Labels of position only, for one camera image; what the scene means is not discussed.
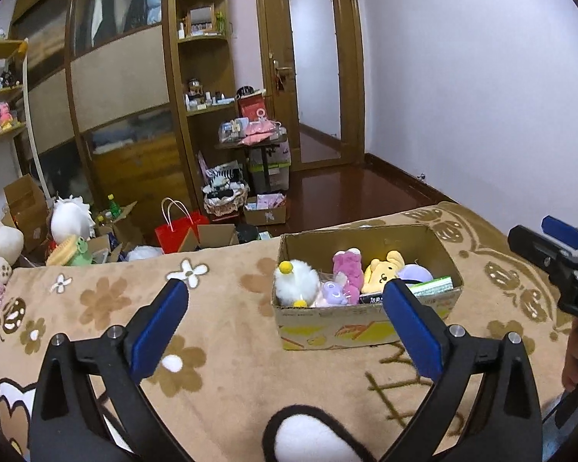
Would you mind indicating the black white striped cloth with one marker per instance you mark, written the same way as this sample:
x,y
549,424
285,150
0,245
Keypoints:
x,y
224,175

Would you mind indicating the empty open cardboard carton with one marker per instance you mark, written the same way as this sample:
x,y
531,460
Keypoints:
x,y
216,236

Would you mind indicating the wooden corner shelf unit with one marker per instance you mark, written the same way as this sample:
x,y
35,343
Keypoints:
x,y
180,130

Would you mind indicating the lace trimmed basket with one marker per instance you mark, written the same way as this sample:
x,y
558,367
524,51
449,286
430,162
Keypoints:
x,y
225,202

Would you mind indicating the pink cloth on hanger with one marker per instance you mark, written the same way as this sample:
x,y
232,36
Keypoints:
x,y
262,130

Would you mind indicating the small framed mirror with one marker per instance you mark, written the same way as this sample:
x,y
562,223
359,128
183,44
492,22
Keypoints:
x,y
201,18

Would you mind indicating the tall brown cardboard box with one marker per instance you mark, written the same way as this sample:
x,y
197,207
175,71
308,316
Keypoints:
x,y
24,211

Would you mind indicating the yellow dog plush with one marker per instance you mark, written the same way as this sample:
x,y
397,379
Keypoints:
x,y
380,274

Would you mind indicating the stacked storage boxes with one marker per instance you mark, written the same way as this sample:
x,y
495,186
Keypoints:
x,y
277,168

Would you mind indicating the dark label packet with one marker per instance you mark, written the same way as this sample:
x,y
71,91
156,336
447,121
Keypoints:
x,y
372,297

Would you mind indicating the red flat box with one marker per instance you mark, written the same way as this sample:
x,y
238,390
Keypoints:
x,y
253,108

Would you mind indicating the pink bear plush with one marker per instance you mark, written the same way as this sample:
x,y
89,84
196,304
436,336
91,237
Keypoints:
x,y
347,269

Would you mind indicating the small purple plush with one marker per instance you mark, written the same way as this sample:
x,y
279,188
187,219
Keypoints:
x,y
332,293

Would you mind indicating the white spiky plush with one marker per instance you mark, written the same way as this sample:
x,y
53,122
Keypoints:
x,y
72,221

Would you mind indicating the white curved pole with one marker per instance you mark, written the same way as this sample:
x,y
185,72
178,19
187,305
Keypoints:
x,y
33,144

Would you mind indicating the wooden door with glass panel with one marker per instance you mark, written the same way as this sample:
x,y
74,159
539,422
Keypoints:
x,y
274,19

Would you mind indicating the green bottle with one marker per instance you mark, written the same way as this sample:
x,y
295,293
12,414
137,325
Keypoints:
x,y
113,206

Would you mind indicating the row of small figurines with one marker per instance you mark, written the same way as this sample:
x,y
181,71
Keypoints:
x,y
2,81

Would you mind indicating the small cardboard box with packets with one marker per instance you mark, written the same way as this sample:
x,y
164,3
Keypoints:
x,y
265,214

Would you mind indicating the white fluffy chick plush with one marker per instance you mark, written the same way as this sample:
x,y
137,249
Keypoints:
x,y
296,281

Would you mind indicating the small folding table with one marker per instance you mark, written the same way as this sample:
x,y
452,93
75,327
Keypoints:
x,y
250,144

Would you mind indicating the brown floral blanket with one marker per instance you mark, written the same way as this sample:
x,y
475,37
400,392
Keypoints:
x,y
221,370

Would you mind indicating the white fluffy bundle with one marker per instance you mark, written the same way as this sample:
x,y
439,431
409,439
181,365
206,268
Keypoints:
x,y
144,253

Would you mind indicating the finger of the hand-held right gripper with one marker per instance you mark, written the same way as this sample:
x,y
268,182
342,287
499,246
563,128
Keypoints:
x,y
563,227
534,245

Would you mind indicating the yellow wall shelf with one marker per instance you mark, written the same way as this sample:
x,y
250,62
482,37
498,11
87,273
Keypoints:
x,y
0,48

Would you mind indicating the cardboard box with bottles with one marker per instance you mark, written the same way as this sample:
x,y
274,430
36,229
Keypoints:
x,y
127,236

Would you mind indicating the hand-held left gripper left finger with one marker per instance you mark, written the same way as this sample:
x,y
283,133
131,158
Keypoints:
x,y
159,329

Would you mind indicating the pink toy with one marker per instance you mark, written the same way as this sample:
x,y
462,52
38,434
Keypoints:
x,y
3,115

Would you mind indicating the lavender round plush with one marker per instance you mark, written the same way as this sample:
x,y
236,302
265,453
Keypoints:
x,y
414,274

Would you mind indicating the person's right hand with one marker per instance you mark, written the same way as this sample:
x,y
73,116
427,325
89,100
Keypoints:
x,y
573,361

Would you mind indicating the wooden sliding door wardrobe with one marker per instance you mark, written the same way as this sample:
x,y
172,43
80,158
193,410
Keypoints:
x,y
120,77

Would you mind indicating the green frog plush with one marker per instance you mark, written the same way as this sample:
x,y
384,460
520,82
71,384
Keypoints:
x,y
79,252

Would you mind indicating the black bag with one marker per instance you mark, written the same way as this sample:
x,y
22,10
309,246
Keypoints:
x,y
247,233

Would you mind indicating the red gift bag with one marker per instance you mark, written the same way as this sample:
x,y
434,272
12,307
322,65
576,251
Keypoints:
x,y
178,238

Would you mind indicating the green white packet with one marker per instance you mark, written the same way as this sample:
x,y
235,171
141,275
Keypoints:
x,y
433,285

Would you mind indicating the group of toiletry bottles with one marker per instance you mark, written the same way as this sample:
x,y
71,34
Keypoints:
x,y
207,98

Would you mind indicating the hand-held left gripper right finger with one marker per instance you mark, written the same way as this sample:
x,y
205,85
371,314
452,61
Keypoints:
x,y
412,332

